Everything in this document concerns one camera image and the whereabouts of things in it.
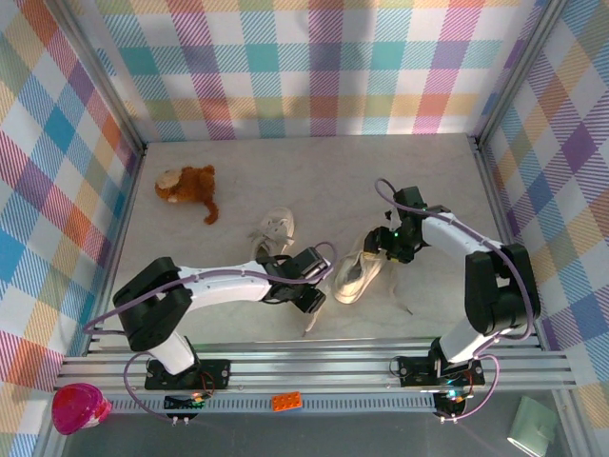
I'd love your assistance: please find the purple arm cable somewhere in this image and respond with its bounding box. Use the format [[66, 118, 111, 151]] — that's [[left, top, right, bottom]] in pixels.
[[83, 241, 339, 424], [374, 178, 534, 424]]

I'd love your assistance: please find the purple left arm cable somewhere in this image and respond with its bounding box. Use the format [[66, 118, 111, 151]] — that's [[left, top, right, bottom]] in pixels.
[[83, 241, 339, 424]]

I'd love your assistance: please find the white sneaker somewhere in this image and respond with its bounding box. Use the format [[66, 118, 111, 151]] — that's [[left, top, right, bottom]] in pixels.
[[304, 237, 413, 337], [247, 221, 296, 253]]

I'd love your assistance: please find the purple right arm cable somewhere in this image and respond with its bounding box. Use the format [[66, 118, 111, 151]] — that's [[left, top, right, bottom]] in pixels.
[[374, 178, 534, 424]]

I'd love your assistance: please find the pale green pad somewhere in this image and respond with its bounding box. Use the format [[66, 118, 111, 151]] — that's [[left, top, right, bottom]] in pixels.
[[506, 396, 558, 456]]

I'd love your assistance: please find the white canvas shoe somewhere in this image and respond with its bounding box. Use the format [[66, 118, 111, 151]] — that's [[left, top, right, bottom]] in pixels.
[[332, 230, 396, 305], [251, 207, 296, 268]]

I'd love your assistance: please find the aluminium corner post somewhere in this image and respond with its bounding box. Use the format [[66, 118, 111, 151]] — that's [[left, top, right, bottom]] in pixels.
[[45, 0, 147, 156], [468, 0, 570, 149]]

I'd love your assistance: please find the pink plastic bowl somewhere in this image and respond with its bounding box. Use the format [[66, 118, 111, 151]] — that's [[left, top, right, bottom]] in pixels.
[[50, 383, 113, 435]]

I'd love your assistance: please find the blue green circuit board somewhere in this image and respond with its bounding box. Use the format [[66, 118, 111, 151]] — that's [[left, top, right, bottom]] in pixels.
[[164, 392, 206, 411]]

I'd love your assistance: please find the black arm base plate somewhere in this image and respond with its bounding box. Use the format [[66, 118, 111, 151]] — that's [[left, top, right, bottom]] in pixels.
[[144, 359, 232, 391], [397, 354, 486, 387]]

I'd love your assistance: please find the orange toy brick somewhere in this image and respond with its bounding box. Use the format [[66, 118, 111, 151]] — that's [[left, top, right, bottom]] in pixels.
[[271, 390, 305, 413]]

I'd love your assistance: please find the brown plush monkey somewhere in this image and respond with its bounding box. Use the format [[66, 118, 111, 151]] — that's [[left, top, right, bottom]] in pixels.
[[154, 164, 221, 226]]

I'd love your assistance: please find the aluminium rail frame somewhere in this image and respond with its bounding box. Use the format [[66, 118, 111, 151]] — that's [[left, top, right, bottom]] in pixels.
[[55, 335, 580, 395]]

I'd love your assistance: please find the grey slotted cable duct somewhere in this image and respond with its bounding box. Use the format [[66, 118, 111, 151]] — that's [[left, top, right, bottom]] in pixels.
[[109, 396, 442, 415]]

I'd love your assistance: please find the aluminium side rail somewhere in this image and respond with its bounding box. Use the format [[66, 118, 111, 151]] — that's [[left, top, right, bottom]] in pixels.
[[85, 142, 147, 356], [468, 135, 543, 351]]

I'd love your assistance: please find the black round circuit board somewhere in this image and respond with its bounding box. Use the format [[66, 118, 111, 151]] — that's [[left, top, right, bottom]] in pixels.
[[435, 389, 470, 420]]

